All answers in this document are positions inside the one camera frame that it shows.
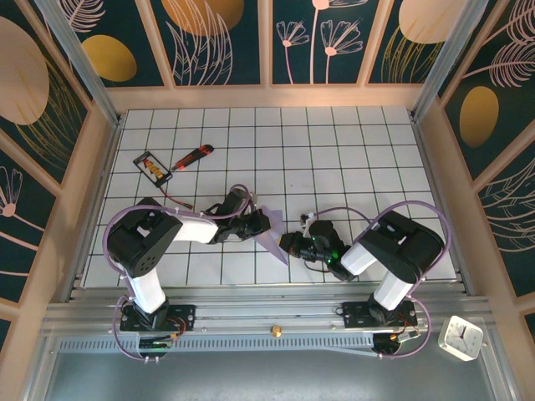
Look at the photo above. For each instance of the aluminium corner post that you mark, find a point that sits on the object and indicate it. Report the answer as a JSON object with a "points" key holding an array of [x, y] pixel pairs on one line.
{"points": [[79, 58], [443, 62]]}

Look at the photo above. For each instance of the black battery pack, red lead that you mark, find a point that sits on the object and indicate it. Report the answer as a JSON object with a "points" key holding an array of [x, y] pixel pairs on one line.
{"points": [[152, 168]]}

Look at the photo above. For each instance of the small controller board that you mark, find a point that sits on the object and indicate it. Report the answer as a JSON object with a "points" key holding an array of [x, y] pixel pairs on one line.
{"points": [[154, 343]]}

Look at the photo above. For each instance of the wall panel, large cream circle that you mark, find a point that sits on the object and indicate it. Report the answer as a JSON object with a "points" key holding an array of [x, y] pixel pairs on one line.
{"points": [[21, 75]]}

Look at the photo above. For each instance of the wall panel, pink leaf outlines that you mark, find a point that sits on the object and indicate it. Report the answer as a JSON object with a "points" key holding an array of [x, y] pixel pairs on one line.
{"points": [[510, 217]]}

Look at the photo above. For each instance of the aluminium frame beam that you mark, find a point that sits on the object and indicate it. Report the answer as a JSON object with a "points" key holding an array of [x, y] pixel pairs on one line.
{"points": [[267, 311]]}

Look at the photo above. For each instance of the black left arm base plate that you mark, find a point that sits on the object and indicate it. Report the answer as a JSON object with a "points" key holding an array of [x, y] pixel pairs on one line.
{"points": [[184, 317]]}

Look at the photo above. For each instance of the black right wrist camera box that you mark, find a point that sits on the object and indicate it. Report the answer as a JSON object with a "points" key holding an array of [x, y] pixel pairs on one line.
{"points": [[324, 233]]}

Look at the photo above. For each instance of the wall panel, gold oval, branch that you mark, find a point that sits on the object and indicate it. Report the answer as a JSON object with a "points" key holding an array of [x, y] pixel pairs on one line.
{"points": [[480, 117]]}

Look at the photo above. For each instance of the wall panel, single pink flower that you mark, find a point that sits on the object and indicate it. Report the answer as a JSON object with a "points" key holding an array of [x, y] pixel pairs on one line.
{"points": [[16, 234]]}

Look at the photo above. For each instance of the wall panel, cream circle, gold lines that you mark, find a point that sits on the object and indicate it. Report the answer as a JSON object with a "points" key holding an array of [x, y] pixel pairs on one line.
{"points": [[418, 21]]}

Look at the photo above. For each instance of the brass knob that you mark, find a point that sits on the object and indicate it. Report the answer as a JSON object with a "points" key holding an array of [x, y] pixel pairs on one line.
{"points": [[275, 331]]}

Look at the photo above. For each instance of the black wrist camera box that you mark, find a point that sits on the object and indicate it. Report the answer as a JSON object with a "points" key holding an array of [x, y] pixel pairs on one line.
{"points": [[324, 233], [236, 200]]}

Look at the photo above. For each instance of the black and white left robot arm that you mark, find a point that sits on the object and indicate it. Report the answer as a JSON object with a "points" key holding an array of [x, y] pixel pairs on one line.
{"points": [[142, 238]]}

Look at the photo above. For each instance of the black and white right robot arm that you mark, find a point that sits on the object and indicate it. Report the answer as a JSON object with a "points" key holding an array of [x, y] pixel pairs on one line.
{"points": [[401, 246]]}

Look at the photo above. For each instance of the red and black utility knife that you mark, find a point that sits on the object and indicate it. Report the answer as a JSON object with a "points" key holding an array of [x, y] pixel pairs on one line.
{"points": [[192, 158]]}

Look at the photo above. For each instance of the wall panel, feather, gold oval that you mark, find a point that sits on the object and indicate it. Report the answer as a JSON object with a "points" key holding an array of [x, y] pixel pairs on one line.
{"points": [[108, 58]]}

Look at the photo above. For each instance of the wall panel, gold circle, leaves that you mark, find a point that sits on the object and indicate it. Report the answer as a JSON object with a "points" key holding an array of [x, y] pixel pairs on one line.
{"points": [[200, 16]]}

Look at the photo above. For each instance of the aluminium side rail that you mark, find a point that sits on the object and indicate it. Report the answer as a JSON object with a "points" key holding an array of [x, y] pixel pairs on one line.
{"points": [[94, 209], [443, 188]]}

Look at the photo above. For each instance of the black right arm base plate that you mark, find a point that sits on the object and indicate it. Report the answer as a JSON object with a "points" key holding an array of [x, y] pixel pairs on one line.
{"points": [[355, 314]]}

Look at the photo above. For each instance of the white square clock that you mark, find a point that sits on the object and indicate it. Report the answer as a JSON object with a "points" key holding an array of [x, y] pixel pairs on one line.
{"points": [[460, 338]]}

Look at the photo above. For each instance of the wall panel, pink flowers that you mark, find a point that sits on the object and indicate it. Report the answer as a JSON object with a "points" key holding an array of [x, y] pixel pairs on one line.
{"points": [[301, 62]]}

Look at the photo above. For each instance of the lilac paper sheet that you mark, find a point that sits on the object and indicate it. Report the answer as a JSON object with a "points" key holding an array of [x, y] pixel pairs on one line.
{"points": [[273, 250]]}

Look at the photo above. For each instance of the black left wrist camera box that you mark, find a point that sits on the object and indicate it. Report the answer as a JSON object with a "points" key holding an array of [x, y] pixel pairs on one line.
{"points": [[236, 200]]}

